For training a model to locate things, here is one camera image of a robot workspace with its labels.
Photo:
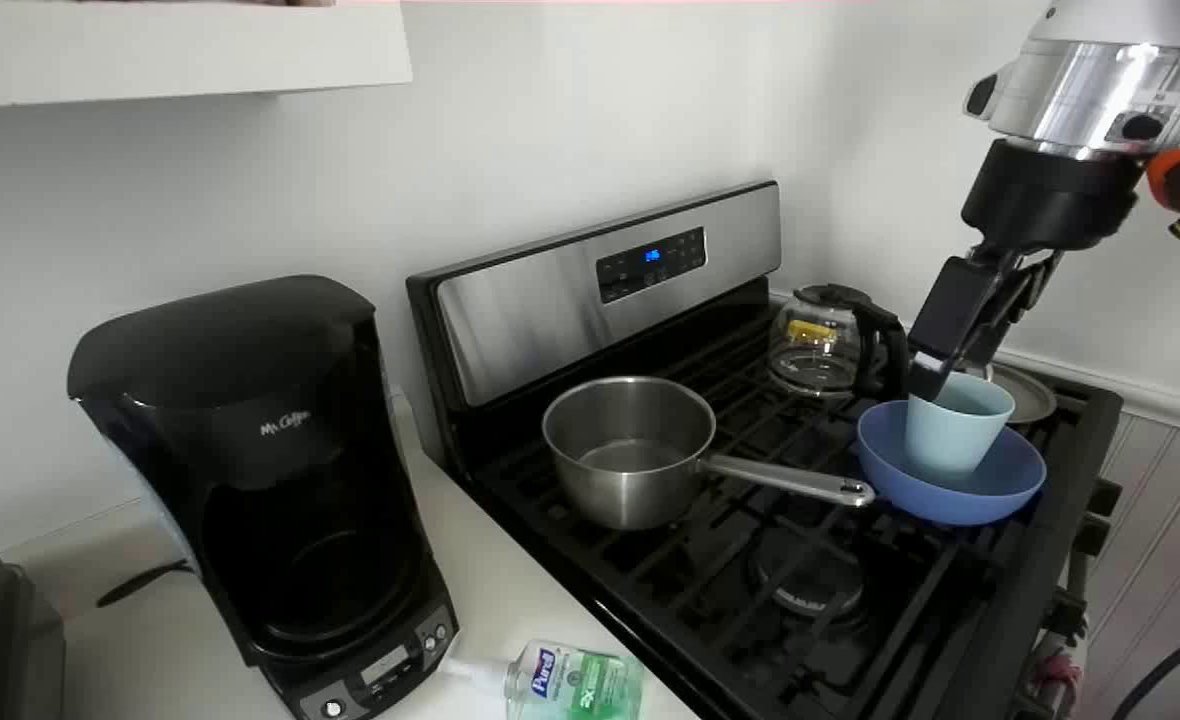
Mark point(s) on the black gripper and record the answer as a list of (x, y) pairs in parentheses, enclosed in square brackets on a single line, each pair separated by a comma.
[(1048, 202)]

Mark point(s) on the black drip coffee maker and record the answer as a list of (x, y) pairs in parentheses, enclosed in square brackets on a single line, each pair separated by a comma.
[(281, 464)]

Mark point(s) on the blue plastic bowl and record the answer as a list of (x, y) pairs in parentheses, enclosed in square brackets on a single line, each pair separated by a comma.
[(951, 497)]

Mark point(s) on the stainless black gas stove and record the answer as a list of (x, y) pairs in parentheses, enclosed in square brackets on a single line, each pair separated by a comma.
[(695, 586)]

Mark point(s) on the steel pot lid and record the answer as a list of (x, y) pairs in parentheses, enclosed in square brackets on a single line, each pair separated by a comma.
[(1028, 396)]

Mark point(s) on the white wall cabinet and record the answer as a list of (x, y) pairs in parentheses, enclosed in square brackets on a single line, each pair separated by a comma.
[(161, 44)]

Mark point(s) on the light blue plastic cup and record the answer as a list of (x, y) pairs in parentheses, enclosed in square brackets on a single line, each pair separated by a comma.
[(955, 434)]

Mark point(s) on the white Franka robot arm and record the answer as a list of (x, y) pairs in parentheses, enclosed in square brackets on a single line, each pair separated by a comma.
[(1100, 74)]

